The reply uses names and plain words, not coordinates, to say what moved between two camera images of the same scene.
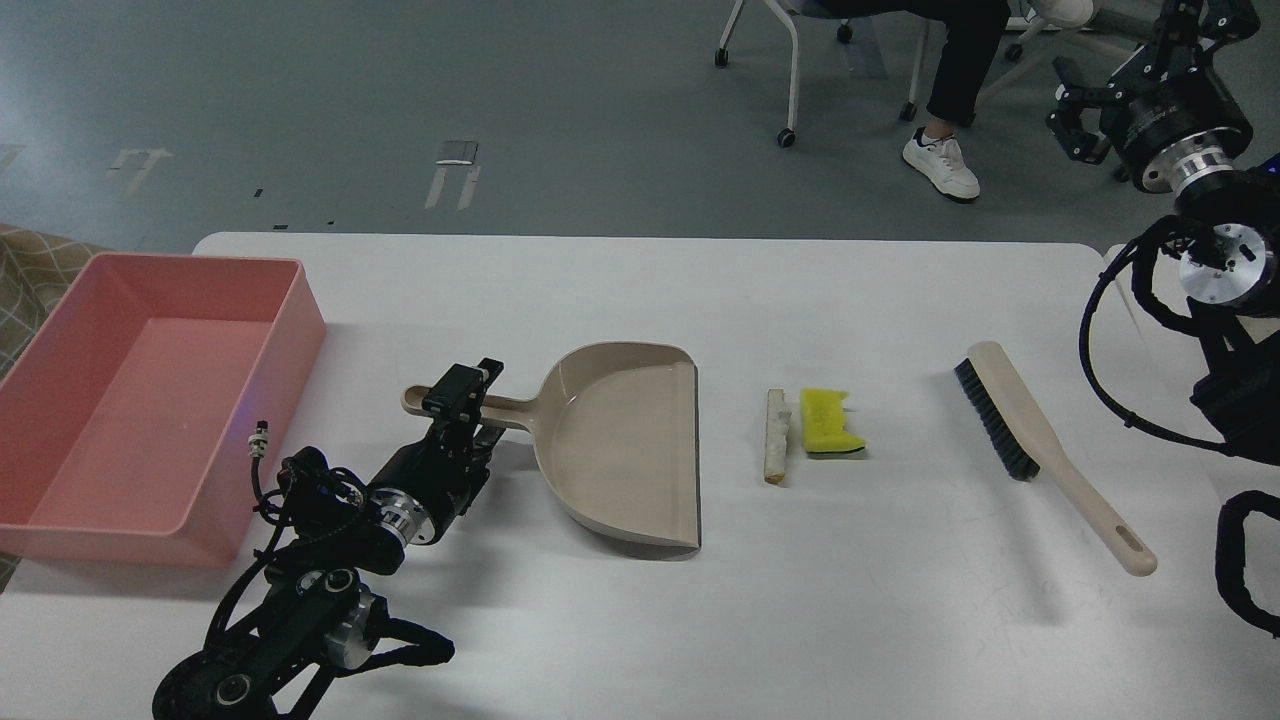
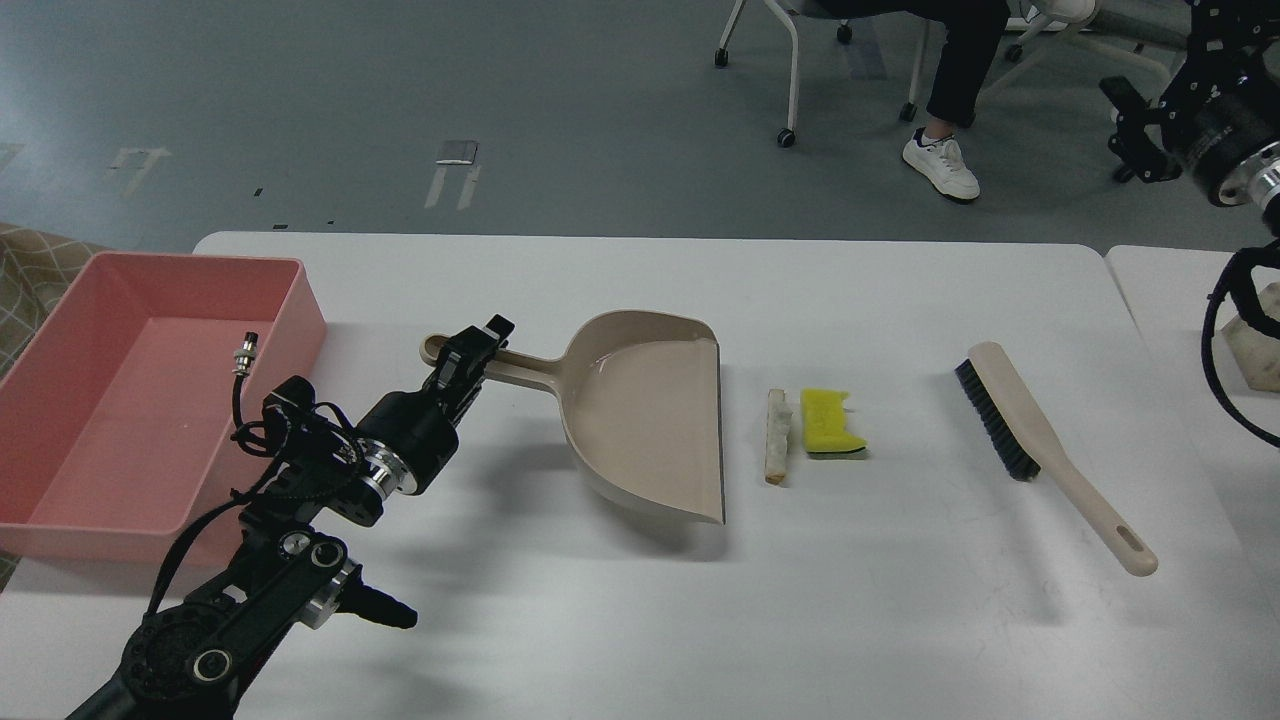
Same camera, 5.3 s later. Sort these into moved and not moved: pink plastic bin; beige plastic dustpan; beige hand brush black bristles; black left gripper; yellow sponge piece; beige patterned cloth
Moved: black left gripper; beige plastic dustpan
Not moved: beige patterned cloth; yellow sponge piece; beige hand brush black bristles; pink plastic bin
